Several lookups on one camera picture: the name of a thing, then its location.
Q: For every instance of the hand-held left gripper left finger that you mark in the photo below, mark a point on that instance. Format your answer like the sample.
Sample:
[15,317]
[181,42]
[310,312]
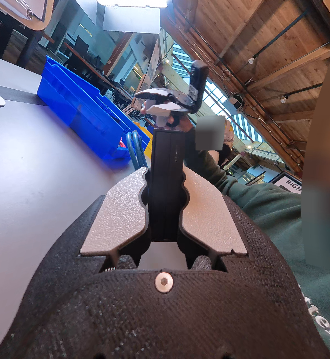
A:
[114,218]

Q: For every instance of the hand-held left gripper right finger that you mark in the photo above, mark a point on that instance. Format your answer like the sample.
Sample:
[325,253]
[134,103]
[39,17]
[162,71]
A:
[212,218]

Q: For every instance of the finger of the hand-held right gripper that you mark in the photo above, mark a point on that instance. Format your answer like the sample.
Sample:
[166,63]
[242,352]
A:
[153,93]
[156,108]

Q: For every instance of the black network switch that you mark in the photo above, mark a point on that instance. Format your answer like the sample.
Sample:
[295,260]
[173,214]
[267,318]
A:
[165,196]

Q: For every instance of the blue plastic bin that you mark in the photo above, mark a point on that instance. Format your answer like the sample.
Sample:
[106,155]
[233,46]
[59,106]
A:
[77,106]

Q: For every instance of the person's right forearm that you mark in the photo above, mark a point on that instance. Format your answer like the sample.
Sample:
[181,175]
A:
[223,179]

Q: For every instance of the person's right hand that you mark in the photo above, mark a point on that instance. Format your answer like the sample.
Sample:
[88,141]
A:
[187,123]

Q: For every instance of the wooden display board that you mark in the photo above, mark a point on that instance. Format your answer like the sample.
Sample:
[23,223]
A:
[154,61]

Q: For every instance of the yellow plastic bin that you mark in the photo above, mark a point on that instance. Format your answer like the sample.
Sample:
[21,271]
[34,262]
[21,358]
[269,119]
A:
[149,147]

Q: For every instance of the translucent panel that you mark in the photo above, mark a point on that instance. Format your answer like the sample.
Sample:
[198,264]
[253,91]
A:
[131,19]

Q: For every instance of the person's green sweatshirt torso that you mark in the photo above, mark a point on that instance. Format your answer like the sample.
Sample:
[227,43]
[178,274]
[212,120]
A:
[288,246]

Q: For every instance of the framed marker sign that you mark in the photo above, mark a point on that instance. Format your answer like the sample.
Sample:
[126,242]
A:
[289,183]

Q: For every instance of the black tape strip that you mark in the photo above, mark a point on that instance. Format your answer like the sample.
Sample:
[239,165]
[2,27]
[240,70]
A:
[21,96]

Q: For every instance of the ceiling security camera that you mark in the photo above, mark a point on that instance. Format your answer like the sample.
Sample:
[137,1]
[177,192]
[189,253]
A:
[236,101]

